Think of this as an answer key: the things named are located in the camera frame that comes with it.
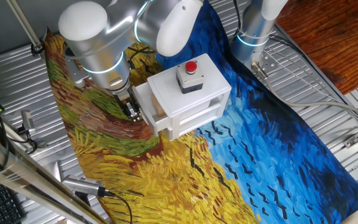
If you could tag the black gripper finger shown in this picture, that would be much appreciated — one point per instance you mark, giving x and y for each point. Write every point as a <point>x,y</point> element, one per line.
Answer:
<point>134,112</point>
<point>125,112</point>

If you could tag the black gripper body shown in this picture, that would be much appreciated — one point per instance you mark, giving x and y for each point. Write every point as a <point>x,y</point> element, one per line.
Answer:
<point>123,99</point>

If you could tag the white plastic box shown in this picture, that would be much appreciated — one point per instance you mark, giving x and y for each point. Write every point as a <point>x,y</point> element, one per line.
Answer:
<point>140,99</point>

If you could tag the wooden cube block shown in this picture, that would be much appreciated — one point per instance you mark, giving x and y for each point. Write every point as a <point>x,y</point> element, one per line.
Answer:
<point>158,107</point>

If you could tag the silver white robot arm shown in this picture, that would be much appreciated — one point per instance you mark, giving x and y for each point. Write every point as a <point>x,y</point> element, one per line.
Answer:
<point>98,46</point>

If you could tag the white drawer cabinet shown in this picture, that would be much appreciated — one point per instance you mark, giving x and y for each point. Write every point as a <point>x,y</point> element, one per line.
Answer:
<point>185,99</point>

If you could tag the painted wheat field cloth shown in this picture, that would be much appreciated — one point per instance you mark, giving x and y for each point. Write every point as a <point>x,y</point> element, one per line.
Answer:
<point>135,174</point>

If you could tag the grey emergency stop button box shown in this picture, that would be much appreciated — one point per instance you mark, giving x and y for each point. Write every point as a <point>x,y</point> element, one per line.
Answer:
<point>190,79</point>

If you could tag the silver metal plate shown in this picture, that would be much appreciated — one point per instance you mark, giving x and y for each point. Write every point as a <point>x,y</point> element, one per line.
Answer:
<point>58,171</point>

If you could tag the thin metal pole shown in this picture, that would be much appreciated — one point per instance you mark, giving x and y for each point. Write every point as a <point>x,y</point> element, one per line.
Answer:
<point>23,21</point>

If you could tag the brown wooden desk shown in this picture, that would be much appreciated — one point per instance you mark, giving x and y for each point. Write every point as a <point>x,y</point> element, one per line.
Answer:
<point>337,37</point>

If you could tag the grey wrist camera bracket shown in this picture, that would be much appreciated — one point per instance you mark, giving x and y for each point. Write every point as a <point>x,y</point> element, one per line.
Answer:
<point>75,76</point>

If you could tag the ribbed grey camera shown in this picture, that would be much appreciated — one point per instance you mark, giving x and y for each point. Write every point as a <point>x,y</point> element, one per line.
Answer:
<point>82,185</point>

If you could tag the small metal clamp bracket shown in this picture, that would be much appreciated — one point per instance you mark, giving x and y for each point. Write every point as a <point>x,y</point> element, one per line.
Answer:
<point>42,144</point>

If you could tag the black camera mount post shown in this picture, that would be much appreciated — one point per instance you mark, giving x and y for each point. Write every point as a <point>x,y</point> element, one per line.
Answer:
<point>82,197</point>

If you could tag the aluminium frame bar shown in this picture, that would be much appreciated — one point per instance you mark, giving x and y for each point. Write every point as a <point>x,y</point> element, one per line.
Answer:
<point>26,179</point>

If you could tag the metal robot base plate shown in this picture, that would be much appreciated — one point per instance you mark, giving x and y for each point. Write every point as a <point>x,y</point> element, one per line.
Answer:
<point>269,62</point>

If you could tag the metal corner bracket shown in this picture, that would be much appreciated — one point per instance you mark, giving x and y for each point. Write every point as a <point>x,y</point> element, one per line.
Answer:
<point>351,142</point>

